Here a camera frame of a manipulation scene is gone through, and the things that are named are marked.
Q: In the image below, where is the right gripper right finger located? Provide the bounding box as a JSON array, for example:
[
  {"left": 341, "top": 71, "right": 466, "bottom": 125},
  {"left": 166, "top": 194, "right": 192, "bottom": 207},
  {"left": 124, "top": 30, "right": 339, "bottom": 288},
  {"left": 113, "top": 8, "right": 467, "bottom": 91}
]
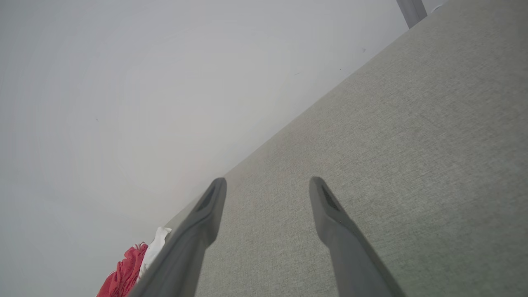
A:
[{"left": 309, "top": 177, "right": 407, "bottom": 297}]

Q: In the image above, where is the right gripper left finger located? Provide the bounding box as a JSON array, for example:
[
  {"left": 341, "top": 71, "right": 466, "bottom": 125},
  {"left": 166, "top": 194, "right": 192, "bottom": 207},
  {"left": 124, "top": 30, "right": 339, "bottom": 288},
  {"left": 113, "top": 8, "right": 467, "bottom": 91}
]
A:
[{"left": 128, "top": 178, "right": 227, "bottom": 297}]

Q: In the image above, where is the red white-trimmed jersey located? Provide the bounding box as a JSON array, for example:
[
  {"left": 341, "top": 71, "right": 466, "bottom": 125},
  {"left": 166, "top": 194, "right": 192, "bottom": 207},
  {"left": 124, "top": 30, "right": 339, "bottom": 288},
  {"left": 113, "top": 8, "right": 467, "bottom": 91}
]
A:
[{"left": 97, "top": 226, "right": 172, "bottom": 297}]

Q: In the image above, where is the grey metal leg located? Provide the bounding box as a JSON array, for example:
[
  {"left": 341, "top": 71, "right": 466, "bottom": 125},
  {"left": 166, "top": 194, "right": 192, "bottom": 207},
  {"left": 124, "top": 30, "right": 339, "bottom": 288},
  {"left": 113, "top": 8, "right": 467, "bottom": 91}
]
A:
[{"left": 396, "top": 0, "right": 428, "bottom": 29}]

